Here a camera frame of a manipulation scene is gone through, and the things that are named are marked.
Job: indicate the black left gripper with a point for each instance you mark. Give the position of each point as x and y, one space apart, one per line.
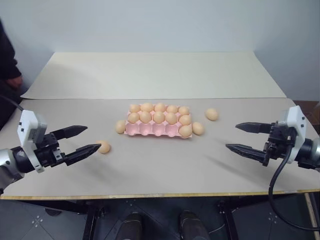
48 150

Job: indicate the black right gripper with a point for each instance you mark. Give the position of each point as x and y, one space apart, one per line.
280 141

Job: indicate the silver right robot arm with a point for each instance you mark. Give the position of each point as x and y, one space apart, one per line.
310 152

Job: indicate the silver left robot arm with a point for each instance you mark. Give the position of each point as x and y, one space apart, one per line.
8 162

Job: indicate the pink egg tray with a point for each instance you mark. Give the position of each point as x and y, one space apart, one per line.
147 130

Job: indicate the bystander bare hand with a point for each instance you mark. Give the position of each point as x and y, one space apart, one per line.
15 81

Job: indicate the brown egg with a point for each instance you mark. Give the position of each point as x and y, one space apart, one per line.
120 126
147 107
135 108
158 117
145 116
198 128
212 114
183 110
185 120
104 146
172 109
171 118
160 107
133 117
185 131

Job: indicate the black metal table leg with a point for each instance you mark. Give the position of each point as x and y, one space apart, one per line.
93 220
228 220

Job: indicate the wooden slat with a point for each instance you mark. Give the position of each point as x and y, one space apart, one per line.
312 215

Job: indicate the dark rounded shoe-like shape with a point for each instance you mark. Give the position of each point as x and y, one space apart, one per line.
192 226
131 227

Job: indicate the person in dark clothes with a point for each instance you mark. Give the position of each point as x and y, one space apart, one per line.
6 60

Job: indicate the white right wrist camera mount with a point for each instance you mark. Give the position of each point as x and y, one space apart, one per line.
296 117

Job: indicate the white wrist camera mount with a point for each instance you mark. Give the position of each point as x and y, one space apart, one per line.
296 117
27 130

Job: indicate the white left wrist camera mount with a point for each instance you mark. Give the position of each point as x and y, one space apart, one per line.
27 130

